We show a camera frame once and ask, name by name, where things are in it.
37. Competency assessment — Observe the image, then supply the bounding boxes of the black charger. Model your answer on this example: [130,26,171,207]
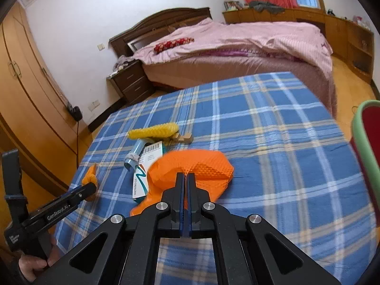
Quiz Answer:
[67,102,83,122]

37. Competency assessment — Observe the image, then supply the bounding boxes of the grey pink cloth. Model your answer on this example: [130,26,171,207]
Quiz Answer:
[108,55,140,79]

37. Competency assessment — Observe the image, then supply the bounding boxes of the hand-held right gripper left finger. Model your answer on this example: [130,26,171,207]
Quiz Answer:
[34,174,186,285]

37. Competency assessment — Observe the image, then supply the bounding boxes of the dark wooden bed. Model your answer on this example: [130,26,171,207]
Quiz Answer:
[109,7,337,113]

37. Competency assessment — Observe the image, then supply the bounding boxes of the row of books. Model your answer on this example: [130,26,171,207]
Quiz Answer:
[223,0,244,11]

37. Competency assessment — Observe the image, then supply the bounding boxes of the dark wooden nightstand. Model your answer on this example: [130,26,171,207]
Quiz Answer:
[107,60,155,106]

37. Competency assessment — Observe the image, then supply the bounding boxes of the red patterned pillow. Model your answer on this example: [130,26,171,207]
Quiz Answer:
[153,37,195,54]

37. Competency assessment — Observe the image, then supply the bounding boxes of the yellow foam net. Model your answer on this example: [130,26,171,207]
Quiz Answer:
[128,123,179,141]

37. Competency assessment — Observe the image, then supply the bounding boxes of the orange foam net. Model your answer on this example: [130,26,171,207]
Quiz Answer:
[130,150,234,217]

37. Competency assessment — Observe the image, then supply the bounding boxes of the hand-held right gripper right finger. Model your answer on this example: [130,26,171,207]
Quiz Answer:
[188,174,342,285]

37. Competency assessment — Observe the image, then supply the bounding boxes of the small wooden block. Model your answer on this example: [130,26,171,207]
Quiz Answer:
[173,133,194,145]

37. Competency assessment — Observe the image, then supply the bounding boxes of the grey clothing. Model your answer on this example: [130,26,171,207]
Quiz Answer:
[248,1,286,15]

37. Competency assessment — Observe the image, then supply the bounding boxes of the blue plaid tablecloth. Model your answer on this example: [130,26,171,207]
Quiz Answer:
[55,71,380,285]

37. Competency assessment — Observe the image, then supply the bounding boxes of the wooden wardrobe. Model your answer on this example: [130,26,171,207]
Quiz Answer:
[0,0,95,196]

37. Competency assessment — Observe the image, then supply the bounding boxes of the white teal medicine box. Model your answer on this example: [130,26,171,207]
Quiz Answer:
[131,142,164,204]

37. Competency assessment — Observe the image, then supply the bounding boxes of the pink blanket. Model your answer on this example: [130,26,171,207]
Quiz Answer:
[131,18,333,81]

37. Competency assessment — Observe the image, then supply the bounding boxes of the light wooden cabinet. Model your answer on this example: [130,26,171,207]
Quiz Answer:
[222,6,375,84]

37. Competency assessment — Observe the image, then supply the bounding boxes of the person's left hand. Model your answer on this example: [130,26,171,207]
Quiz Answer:
[18,234,61,282]

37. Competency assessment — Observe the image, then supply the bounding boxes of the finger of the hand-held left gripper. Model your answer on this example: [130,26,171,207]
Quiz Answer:
[61,182,97,211]

